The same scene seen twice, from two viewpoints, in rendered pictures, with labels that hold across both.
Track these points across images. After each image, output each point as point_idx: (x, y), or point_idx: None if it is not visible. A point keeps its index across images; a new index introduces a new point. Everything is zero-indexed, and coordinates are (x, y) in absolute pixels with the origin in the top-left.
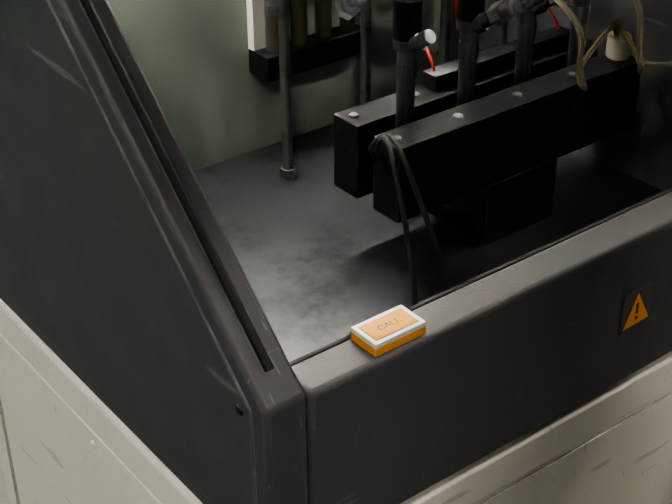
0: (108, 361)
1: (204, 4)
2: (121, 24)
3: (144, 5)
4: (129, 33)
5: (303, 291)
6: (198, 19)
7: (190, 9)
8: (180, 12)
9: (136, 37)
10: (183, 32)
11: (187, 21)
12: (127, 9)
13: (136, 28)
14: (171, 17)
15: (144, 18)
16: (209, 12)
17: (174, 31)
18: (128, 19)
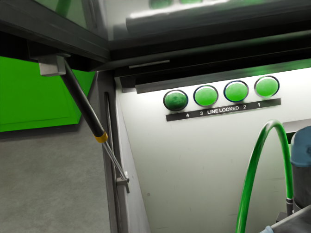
0: None
1: (264, 222)
2: (220, 227)
3: (232, 221)
4: (224, 230)
5: None
6: (261, 227)
7: (257, 223)
8: (251, 224)
9: (227, 232)
10: (253, 231)
11: (255, 227)
12: (223, 222)
13: (227, 229)
14: (246, 225)
15: (232, 225)
16: (267, 224)
17: (248, 230)
18: (223, 225)
